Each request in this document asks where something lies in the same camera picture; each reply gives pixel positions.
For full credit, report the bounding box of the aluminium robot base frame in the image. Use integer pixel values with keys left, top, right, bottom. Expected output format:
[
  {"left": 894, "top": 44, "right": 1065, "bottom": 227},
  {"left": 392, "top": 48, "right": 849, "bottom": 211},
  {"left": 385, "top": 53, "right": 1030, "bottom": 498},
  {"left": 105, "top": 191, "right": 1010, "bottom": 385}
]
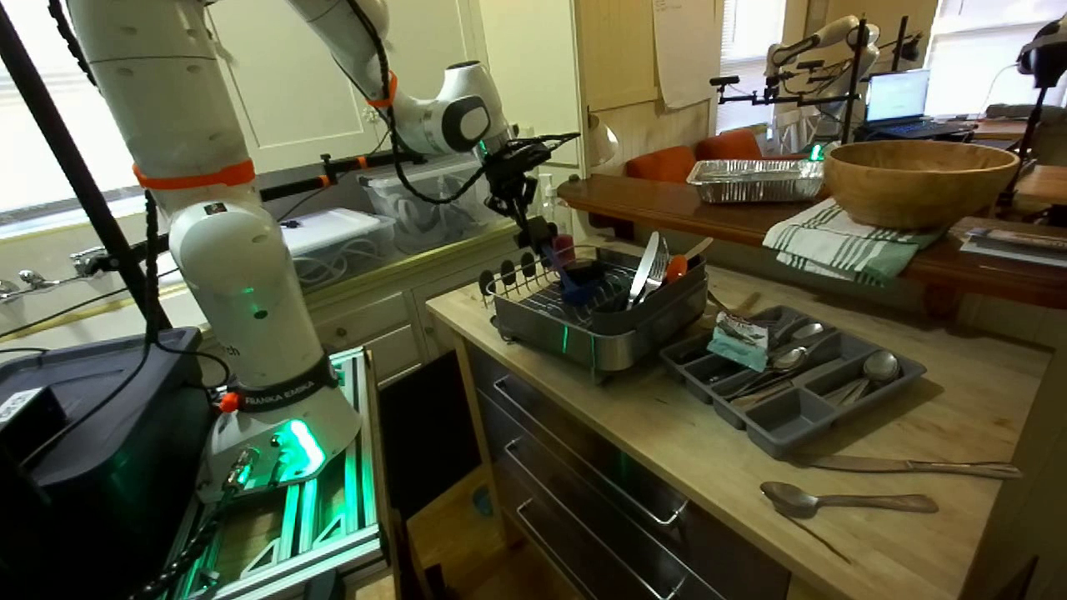
[{"left": 162, "top": 343, "right": 385, "bottom": 600}]

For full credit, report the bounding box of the teal seaweed snack packet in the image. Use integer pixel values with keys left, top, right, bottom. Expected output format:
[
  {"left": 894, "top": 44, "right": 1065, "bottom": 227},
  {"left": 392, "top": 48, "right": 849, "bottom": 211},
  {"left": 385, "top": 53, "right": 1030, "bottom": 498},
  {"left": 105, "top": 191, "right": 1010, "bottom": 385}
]
[{"left": 708, "top": 311, "right": 772, "bottom": 376}]

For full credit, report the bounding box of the black clamp bar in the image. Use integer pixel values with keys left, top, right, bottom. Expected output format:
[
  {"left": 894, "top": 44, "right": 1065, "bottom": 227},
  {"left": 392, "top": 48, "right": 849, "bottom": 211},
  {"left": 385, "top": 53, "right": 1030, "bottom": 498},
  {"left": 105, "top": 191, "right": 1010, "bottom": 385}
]
[{"left": 255, "top": 147, "right": 430, "bottom": 194}]

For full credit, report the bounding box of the silver table knife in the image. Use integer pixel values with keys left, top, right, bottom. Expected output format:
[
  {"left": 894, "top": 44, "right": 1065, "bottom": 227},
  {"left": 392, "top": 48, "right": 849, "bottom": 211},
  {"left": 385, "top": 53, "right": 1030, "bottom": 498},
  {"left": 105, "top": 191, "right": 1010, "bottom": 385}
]
[{"left": 622, "top": 231, "right": 669, "bottom": 312}]

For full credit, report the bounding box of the black coiled robot cable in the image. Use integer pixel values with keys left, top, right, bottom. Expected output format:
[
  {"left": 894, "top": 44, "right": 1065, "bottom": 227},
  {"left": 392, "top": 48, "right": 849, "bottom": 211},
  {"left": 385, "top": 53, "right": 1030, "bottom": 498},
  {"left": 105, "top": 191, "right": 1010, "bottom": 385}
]
[{"left": 343, "top": 0, "right": 498, "bottom": 211}]

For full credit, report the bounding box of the green striped dish towel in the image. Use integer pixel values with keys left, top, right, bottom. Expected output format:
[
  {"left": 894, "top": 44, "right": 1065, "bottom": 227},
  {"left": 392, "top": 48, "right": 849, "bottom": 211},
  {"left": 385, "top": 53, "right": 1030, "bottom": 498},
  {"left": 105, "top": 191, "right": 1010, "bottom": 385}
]
[{"left": 761, "top": 195, "right": 944, "bottom": 287}]

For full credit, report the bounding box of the wooden salad bowl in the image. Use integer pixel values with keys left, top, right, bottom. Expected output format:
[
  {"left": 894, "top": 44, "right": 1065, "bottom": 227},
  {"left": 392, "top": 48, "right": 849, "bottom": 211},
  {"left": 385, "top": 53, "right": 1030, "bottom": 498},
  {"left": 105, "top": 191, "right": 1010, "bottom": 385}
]
[{"left": 822, "top": 137, "right": 1023, "bottom": 232}]

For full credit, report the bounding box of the white counter with drawers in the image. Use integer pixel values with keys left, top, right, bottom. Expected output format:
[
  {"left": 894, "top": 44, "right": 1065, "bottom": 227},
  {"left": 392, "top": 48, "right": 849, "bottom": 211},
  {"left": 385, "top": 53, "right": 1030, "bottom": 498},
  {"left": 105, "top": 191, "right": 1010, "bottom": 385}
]
[{"left": 0, "top": 211, "right": 544, "bottom": 385}]

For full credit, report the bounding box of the black camera stand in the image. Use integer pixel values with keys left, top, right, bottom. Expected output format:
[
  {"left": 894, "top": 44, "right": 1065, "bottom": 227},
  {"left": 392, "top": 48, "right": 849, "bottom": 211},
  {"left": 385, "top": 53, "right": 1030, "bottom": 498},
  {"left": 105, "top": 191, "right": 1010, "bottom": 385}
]
[{"left": 1003, "top": 12, "right": 1067, "bottom": 214}]

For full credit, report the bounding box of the aluminium foil baking tray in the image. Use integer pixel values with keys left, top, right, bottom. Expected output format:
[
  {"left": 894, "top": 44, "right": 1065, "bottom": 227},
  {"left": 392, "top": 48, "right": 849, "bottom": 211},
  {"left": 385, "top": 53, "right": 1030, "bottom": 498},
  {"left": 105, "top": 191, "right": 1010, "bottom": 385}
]
[{"left": 682, "top": 155, "right": 829, "bottom": 211}]

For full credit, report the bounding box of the grey dish drying rack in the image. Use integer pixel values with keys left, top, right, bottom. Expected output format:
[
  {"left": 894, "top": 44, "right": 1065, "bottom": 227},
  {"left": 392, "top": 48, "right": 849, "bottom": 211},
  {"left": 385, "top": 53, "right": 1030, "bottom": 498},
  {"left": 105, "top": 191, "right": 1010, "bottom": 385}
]
[{"left": 475, "top": 242, "right": 712, "bottom": 385}]

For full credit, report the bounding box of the large silver spoon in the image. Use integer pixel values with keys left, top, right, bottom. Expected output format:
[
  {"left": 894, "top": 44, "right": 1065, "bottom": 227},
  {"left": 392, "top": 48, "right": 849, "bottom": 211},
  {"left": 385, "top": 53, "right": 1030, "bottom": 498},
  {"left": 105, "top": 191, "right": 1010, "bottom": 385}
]
[{"left": 761, "top": 476, "right": 941, "bottom": 524}]

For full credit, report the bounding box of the open laptop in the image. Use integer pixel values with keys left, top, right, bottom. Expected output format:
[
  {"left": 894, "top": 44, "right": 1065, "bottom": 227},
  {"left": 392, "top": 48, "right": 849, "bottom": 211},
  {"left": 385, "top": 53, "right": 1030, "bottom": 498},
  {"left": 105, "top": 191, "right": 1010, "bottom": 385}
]
[{"left": 864, "top": 67, "right": 933, "bottom": 126}]

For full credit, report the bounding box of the white lidded storage box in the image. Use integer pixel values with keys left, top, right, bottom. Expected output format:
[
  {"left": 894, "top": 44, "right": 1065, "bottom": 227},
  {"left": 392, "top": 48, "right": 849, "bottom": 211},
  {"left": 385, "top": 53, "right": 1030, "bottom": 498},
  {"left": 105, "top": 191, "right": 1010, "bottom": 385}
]
[{"left": 273, "top": 207, "right": 398, "bottom": 293}]

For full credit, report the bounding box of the black controller box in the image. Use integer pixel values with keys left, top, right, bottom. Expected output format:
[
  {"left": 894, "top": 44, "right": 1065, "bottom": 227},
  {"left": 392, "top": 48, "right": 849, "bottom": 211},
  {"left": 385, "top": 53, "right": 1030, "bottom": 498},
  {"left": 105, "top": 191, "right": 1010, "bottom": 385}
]
[{"left": 0, "top": 328, "right": 215, "bottom": 600}]

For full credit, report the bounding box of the grey cutlery tray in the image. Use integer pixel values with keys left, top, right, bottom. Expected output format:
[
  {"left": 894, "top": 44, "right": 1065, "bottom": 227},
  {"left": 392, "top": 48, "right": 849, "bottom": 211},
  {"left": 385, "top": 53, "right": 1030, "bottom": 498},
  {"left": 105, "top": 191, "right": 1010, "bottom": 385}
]
[{"left": 660, "top": 304, "right": 929, "bottom": 459}]

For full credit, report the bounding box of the red spatula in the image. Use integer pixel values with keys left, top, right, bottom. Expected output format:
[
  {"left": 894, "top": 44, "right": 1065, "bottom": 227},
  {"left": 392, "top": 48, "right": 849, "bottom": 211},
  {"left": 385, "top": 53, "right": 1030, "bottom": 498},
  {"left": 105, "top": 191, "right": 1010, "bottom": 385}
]
[{"left": 662, "top": 232, "right": 716, "bottom": 287}]

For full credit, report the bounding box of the clear plastic storage bin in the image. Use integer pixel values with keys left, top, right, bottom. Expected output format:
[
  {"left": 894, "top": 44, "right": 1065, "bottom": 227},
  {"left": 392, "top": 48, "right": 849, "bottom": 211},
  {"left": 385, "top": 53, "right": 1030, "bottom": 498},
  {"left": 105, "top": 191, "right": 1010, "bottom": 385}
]
[{"left": 359, "top": 152, "right": 505, "bottom": 248}]

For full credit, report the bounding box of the dark flat book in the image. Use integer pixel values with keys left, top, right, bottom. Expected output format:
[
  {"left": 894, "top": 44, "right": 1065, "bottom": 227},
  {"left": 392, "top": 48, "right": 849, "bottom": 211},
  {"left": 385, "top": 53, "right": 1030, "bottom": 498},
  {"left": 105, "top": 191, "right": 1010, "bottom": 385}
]
[{"left": 959, "top": 227, "right": 1067, "bottom": 273}]

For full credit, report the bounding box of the dark wooden dining table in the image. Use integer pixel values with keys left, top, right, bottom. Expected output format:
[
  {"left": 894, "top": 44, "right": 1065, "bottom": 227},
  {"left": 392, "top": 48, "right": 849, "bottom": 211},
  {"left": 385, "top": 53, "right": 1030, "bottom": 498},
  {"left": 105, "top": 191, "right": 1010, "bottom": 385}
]
[{"left": 557, "top": 169, "right": 1067, "bottom": 312}]

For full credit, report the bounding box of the black tripod pole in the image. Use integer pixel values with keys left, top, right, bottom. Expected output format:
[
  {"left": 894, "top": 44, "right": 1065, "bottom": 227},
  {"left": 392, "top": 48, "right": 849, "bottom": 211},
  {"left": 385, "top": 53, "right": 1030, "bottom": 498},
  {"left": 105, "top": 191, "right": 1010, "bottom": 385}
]
[{"left": 0, "top": 5, "right": 176, "bottom": 337}]

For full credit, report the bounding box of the light wood kitchen island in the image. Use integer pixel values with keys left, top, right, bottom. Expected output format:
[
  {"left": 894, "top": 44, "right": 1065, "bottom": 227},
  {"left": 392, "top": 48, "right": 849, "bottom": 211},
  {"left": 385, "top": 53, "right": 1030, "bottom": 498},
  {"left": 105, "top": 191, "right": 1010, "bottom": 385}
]
[{"left": 423, "top": 259, "right": 1056, "bottom": 600}]

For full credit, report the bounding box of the black stand with clamps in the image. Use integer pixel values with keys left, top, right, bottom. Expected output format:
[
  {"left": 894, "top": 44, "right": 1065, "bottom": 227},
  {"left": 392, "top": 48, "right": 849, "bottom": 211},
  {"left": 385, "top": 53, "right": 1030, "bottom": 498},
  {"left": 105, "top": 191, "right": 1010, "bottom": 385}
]
[{"left": 710, "top": 12, "right": 926, "bottom": 147}]

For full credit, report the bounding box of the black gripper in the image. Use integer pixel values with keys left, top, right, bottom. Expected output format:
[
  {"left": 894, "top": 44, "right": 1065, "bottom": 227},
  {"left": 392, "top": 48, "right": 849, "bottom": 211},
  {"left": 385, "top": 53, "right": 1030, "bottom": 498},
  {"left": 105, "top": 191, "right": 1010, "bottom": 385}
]
[{"left": 482, "top": 137, "right": 563, "bottom": 265}]

